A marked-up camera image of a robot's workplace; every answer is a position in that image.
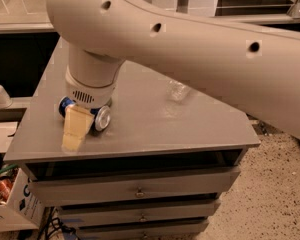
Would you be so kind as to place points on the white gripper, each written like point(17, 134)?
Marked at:
point(89, 96)

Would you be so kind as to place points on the blue pepsi can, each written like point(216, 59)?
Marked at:
point(102, 115)

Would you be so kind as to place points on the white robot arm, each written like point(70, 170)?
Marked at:
point(254, 69)

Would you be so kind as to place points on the grey drawer cabinet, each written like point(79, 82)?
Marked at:
point(157, 169)

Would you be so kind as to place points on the clear plastic water bottle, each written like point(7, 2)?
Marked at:
point(177, 91)

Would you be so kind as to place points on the orange snack bag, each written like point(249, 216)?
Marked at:
point(5, 189)

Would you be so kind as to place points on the white cardboard box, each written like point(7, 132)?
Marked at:
point(22, 210)

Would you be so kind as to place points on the metal railing frame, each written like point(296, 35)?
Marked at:
point(22, 14)

